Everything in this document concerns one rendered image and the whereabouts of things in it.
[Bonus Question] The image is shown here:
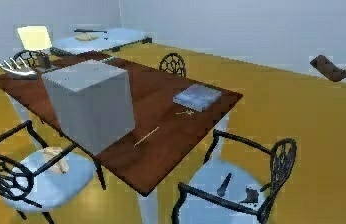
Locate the small yellow key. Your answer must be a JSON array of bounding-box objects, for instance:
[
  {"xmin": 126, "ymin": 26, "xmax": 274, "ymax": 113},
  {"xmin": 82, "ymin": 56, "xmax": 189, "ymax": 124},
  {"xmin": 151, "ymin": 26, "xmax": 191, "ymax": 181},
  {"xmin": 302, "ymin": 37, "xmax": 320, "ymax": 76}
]
[{"xmin": 175, "ymin": 109, "xmax": 195, "ymax": 117}]

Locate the brown wooden dining table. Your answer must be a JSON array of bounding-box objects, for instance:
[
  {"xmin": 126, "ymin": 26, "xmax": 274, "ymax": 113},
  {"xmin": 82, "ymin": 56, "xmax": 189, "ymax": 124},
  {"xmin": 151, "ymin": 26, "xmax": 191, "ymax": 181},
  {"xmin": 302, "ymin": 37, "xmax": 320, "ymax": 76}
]
[{"xmin": 0, "ymin": 51, "xmax": 244, "ymax": 198}]

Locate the blue grey book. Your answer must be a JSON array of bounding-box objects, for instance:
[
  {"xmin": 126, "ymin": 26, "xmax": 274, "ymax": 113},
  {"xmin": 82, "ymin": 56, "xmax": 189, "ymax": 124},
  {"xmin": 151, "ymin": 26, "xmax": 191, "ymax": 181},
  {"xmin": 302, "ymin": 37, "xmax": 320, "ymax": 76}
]
[{"xmin": 172, "ymin": 83, "xmax": 223, "ymax": 113}]

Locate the thin pale pencil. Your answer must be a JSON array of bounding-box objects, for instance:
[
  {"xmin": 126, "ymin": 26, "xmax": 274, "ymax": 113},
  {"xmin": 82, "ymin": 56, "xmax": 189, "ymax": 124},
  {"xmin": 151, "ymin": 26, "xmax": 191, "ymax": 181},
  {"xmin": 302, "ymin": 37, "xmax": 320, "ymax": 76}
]
[{"xmin": 133, "ymin": 126, "xmax": 160, "ymax": 147}]

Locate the black chair with blue seat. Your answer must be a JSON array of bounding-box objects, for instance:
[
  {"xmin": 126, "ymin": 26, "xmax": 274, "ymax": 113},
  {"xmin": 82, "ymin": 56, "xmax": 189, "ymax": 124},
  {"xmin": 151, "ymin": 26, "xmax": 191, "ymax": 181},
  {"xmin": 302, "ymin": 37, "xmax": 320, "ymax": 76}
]
[
  {"xmin": 171, "ymin": 129, "xmax": 298, "ymax": 224},
  {"xmin": 13, "ymin": 49, "xmax": 52, "ymax": 70},
  {"xmin": 158, "ymin": 52, "xmax": 187, "ymax": 79},
  {"xmin": 0, "ymin": 119, "xmax": 107, "ymax": 224}
]

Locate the large grey box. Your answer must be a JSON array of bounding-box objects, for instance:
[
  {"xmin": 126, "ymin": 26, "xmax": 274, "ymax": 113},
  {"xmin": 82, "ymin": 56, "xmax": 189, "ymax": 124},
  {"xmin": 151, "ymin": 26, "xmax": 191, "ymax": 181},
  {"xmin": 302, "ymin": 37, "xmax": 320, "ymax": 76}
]
[{"xmin": 41, "ymin": 59, "xmax": 137, "ymax": 157}]

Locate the dark pen on seat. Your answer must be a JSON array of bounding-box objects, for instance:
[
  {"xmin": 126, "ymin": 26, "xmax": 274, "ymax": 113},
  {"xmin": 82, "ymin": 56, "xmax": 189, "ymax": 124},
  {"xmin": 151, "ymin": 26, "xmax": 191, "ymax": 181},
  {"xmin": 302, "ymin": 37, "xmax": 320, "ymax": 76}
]
[{"xmin": 216, "ymin": 172, "xmax": 233, "ymax": 198}]

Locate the small dark object on seat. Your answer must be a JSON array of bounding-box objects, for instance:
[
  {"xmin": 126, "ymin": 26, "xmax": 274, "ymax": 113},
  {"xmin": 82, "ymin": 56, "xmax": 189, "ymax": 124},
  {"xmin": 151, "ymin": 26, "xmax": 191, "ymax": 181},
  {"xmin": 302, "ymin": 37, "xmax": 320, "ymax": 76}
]
[{"xmin": 240, "ymin": 187, "xmax": 260, "ymax": 205}]

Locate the beige flat object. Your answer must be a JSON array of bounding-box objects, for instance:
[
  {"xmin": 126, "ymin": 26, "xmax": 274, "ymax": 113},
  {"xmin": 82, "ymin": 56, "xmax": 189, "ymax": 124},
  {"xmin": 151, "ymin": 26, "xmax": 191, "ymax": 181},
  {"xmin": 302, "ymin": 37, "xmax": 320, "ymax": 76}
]
[{"xmin": 74, "ymin": 33, "xmax": 100, "ymax": 42}]

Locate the beige cloth on chair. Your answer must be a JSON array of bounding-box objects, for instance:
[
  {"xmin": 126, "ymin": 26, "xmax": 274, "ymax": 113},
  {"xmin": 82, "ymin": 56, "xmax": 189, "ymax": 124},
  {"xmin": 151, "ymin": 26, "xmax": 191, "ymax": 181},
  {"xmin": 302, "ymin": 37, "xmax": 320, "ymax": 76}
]
[{"xmin": 40, "ymin": 146, "xmax": 70, "ymax": 175}]

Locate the small brown cup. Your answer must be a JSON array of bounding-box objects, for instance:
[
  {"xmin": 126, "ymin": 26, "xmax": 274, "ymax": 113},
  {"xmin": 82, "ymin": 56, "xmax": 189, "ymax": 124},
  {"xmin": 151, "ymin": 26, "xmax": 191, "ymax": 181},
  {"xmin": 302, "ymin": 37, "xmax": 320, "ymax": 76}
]
[{"xmin": 38, "ymin": 53, "xmax": 52, "ymax": 70}]

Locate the white wire dish rack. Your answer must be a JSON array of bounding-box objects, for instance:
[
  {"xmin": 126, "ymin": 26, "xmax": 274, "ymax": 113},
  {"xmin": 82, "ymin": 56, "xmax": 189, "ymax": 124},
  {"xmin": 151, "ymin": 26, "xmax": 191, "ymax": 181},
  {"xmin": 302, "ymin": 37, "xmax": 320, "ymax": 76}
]
[{"xmin": 0, "ymin": 56, "xmax": 39, "ymax": 81}]

